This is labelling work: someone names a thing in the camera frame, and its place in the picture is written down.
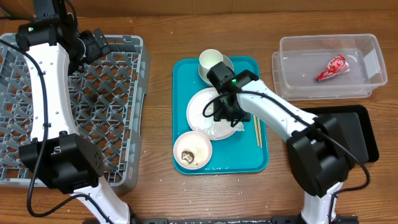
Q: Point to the teal plastic serving tray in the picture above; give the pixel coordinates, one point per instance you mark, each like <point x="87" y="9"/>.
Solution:
<point x="236" y="154"/>

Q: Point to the pink bowl with food scraps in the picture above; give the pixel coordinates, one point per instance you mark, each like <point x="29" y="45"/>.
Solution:
<point x="192" y="150"/>

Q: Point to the grey plastic dishwasher rack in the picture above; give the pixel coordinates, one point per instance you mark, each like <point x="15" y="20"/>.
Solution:
<point x="106" y="101"/>

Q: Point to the white napkin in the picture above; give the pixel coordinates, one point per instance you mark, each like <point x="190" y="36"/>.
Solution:
<point x="223" y="128"/>

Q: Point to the white round plate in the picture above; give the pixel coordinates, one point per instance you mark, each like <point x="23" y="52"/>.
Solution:
<point x="195" y="118"/>

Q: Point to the clear plastic waste bin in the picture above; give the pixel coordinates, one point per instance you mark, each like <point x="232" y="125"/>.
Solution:
<point x="300" y="59"/>

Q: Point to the grey-white small bowl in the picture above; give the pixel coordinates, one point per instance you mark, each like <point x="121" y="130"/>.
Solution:
<point x="202" y="71"/>

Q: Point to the black rectangular tray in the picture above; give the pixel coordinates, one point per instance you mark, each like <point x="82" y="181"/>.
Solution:
<point x="356" y="125"/>

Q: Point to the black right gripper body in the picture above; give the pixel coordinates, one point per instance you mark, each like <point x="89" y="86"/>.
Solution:
<point x="230" y="112"/>

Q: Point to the red snack wrapper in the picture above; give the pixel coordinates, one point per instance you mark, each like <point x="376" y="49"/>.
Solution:
<point x="337" y="66"/>

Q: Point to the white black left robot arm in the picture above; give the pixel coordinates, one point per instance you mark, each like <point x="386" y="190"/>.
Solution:
<point x="53" y="49"/>

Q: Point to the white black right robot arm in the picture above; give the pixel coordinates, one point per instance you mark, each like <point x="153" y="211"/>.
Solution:
<point x="318" y="153"/>

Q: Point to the white plastic cup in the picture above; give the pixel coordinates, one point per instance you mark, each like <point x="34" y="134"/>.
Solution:
<point x="209" y="58"/>

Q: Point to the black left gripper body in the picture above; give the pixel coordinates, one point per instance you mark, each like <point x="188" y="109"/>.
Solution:
<point x="88" y="50"/>

